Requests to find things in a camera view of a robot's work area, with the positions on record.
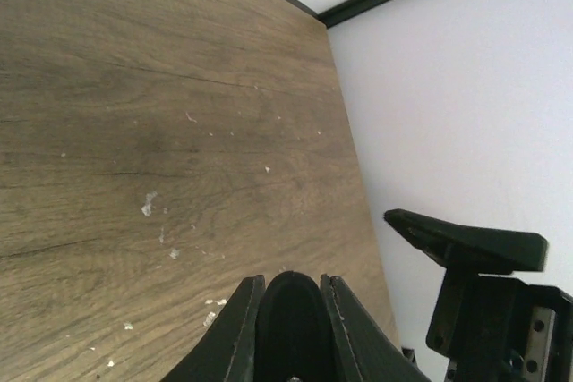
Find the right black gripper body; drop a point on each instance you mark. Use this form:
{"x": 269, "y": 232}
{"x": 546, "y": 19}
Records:
{"x": 495, "y": 328}

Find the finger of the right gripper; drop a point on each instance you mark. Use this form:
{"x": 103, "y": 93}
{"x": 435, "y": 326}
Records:
{"x": 473, "y": 249}

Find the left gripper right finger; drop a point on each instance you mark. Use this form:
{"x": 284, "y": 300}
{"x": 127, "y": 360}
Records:
{"x": 361, "y": 351}

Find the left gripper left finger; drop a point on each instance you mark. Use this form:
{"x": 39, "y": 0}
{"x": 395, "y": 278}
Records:
{"x": 226, "y": 351}

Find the black remote control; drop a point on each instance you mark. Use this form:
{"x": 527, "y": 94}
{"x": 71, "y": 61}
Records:
{"x": 293, "y": 332}

